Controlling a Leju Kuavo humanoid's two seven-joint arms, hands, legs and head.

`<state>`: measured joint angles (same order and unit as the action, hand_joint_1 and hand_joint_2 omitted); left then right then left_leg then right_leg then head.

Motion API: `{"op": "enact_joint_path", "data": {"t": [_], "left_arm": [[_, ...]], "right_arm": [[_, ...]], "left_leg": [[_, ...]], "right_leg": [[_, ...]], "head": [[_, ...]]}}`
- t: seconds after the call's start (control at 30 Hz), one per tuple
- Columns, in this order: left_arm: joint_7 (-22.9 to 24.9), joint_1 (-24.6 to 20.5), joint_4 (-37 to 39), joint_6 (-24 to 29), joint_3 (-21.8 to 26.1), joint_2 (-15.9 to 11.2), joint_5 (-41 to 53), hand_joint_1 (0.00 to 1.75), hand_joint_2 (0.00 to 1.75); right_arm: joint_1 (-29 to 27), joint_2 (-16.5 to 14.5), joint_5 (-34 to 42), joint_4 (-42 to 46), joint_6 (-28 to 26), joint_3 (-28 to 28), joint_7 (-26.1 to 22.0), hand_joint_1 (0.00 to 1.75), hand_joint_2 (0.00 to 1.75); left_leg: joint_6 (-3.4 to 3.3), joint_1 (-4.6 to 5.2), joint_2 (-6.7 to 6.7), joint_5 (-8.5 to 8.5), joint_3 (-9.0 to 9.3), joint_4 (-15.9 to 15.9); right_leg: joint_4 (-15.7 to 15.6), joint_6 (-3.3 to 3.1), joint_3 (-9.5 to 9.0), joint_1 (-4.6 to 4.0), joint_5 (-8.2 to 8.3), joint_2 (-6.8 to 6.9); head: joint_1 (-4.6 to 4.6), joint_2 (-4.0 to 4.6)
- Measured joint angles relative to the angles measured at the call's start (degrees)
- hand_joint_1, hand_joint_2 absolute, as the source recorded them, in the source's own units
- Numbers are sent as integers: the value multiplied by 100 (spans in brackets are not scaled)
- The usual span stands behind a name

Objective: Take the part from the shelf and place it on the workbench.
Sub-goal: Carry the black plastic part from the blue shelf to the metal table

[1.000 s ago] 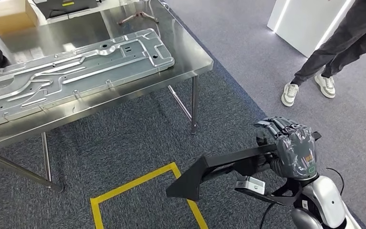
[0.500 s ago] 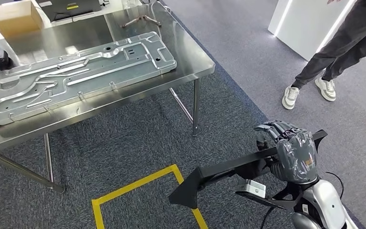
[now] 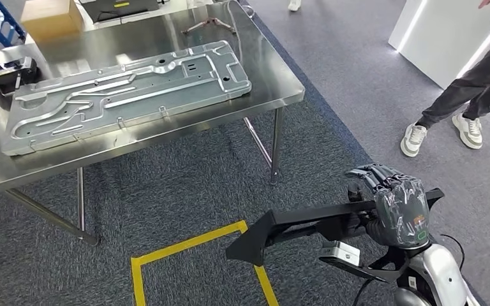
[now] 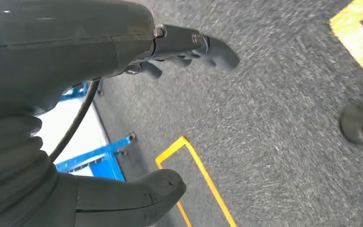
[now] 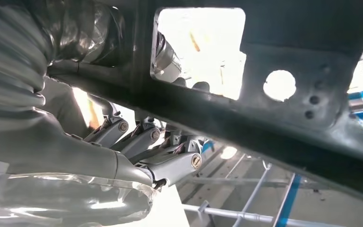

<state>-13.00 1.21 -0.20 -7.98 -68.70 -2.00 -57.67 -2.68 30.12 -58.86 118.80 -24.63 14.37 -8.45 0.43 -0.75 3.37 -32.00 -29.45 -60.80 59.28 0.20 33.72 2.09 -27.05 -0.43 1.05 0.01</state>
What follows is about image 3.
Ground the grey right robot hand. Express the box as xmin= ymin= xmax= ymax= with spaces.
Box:
xmin=345 ymin=163 xmax=431 ymax=250

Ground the black plastic plate frame part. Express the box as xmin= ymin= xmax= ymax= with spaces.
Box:
xmin=226 ymin=187 xmax=445 ymax=267

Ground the stainless steel workbench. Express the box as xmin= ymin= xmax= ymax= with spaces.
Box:
xmin=0 ymin=0 xmax=306 ymax=247

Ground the yellow floor tape square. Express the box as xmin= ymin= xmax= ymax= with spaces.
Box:
xmin=131 ymin=219 xmax=279 ymax=306

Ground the large stamped metal panel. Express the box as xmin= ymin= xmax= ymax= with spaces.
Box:
xmin=0 ymin=40 xmax=253 ymax=157

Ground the grey laptop with yellow label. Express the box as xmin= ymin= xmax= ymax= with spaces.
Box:
xmin=78 ymin=0 xmax=161 ymax=24

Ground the brown cardboard box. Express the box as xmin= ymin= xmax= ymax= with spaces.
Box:
xmin=20 ymin=0 xmax=84 ymax=42

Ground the black remote controller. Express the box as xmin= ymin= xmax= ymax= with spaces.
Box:
xmin=0 ymin=55 xmax=39 ymax=101

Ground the small blue cart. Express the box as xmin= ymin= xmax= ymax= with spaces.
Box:
xmin=0 ymin=0 xmax=27 ymax=48

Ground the thin black wire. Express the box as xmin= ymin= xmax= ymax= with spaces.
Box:
xmin=439 ymin=234 xmax=466 ymax=271

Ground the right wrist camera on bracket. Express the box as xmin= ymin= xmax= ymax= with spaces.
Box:
xmin=318 ymin=240 xmax=411 ymax=284

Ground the black camera cable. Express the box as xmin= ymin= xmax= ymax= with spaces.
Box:
xmin=352 ymin=276 xmax=383 ymax=306

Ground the brown handled metal tool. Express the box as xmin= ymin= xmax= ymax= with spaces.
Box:
xmin=181 ymin=17 xmax=237 ymax=36

